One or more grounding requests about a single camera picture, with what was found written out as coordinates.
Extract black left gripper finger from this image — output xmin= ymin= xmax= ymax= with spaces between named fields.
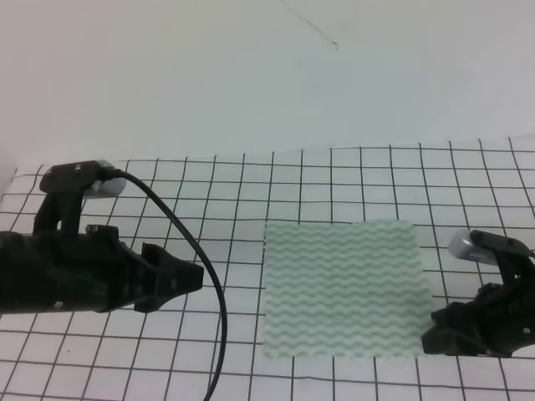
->
xmin=133 ymin=287 xmax=183 ymax=312
xmin=141 ymin=243 xmax=204 ymax=292

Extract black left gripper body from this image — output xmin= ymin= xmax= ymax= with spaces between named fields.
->
xmin=1 ymin=226 xmax=145 ymax=312

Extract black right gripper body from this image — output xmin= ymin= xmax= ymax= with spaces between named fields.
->
xmin=431 ymin=292 xmax=534 ymax=358

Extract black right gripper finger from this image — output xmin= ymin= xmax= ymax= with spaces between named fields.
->
xmin=421 ymin=326 xmax=475 ymax=355

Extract green wavy striped towel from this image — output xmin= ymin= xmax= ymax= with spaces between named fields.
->
xmin=262 ymin=220 xmax=435 ymax=358

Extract black camera cable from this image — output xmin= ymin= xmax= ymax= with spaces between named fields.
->
xmin=109 ymin=167 xmax=228 ymax=401

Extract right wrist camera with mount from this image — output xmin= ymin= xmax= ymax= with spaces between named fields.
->
xmin=448 ymin=230 xmax=534 ymax=297

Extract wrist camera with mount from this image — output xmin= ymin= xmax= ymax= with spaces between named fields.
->
xmin=448 ymin=230 xmax=534 ymax=297
xmin=33 ymin=160 xmax=126 ymax=236

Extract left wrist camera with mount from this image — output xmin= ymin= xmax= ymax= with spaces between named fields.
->
xmin=33 ymin=160 xmax=126 ymax=236

